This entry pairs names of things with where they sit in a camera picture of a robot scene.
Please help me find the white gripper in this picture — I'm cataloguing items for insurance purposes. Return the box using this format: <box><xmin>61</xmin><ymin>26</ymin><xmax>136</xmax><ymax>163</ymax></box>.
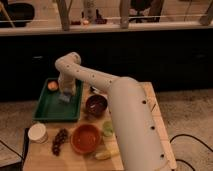
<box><xmin>58</xmin><ymin>74</ymin><xmax>76</xmax><ymax>95</ymax></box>

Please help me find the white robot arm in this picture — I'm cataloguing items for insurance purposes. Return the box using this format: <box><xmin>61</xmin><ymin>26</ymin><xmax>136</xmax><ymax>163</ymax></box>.
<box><xmin>55</xmin><ymin>52</ymin><xmax>171</xmax><ymax>171</ymax></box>

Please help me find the green plastic tray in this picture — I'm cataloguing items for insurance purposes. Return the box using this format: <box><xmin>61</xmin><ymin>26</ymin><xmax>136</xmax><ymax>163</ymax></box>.
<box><xmin>33</xmin><ymin>78</ymin><xmax>83</xmax><ymax>122</ymax></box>

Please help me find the orange fruit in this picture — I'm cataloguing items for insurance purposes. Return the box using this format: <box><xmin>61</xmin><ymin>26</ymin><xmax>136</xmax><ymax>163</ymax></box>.
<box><xmin>47</xmin><ymin>81</ymin><xmax>59</xmax><ymax>92</ymax></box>

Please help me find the dark purple bowl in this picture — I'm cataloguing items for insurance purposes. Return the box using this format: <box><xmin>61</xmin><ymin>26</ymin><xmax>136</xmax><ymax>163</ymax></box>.
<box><xmin>85</xmin><ymin>95</ymin><xmax>108</xmax><ymax>117</ymax></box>

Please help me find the bunch of dark grapes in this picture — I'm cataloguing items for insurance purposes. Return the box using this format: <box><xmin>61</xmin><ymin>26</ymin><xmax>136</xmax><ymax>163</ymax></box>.
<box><xmin>52</xmin><ymin>129</ymin><xmax>68</xmax><ymax>156</ymax></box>

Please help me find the orange bowl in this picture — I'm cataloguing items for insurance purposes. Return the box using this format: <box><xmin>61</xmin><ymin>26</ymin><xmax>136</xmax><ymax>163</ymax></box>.
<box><xmin>70</xmin><ymin>124</ymin><xmax>101</xmax><ymax>154</ymax></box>

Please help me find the green plastic cup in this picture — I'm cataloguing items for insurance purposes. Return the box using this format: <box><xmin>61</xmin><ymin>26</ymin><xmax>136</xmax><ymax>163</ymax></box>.
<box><xmin>102</xmin><ymin>121</ymin><xmax>114</xmax><ymax>137</ymax></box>

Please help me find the yellow corn cob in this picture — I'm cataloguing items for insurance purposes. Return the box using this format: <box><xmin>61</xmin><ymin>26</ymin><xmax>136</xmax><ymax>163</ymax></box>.
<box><xmin>94</xmin><ymin>149</ymin><xmax>119</xmax><ymax>160</ymax></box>

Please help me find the black office chair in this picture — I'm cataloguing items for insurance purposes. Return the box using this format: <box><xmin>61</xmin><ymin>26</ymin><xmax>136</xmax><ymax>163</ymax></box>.
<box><xmin>0</xmin><ymin>3</ymin><xmax>35</xmax><ymax>28</ymax></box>

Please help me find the black cable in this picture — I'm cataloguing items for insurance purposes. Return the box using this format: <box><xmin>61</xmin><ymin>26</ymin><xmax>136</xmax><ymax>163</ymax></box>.
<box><xmin>169</xmin><ymin>133</ymin><xmax>213</xmax><ymax>171</ymax></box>

